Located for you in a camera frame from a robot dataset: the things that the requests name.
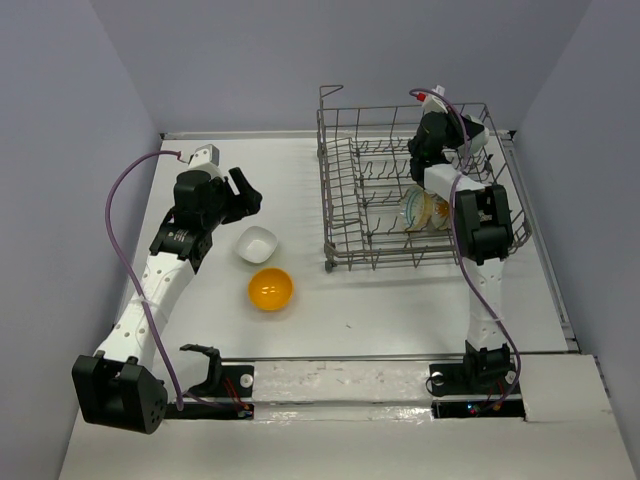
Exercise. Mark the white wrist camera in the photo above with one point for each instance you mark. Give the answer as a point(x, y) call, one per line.
point(206, 158)
point(430, 103)

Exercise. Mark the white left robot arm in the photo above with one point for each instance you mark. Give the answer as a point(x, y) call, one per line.
point(115, 386)

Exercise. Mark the grey wire dish rack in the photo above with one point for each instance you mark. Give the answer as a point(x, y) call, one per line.
point(364, 166)

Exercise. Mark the white square bowl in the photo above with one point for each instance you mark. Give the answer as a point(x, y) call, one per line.
point(256, 245)

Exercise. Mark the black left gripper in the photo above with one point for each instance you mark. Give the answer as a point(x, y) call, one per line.
point(248, 200)

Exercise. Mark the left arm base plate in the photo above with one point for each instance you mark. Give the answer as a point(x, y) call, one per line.
point(230, 400)

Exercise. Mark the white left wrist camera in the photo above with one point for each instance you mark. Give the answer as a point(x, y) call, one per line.
point(206, 158)

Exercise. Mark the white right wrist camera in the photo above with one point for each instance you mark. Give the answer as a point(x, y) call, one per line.
point(430, 103)

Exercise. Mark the orange yellow bowl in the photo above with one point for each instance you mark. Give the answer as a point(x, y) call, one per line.
point(270, 289)

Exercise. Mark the teal green bowl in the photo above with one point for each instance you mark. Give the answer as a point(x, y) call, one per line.
point(477, 132)

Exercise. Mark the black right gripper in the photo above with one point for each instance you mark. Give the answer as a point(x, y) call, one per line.
point(455, 121)

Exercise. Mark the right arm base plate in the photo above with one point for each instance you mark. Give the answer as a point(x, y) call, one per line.
point(453, 397)

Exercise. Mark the orange flower patterned bowl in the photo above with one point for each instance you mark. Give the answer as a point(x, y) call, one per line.
point(440, 217)

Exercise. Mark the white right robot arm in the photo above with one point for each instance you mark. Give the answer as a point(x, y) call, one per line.
point(482, 234)

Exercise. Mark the blue yellow patterned bowl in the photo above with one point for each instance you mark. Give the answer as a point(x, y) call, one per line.
point(416, 209)

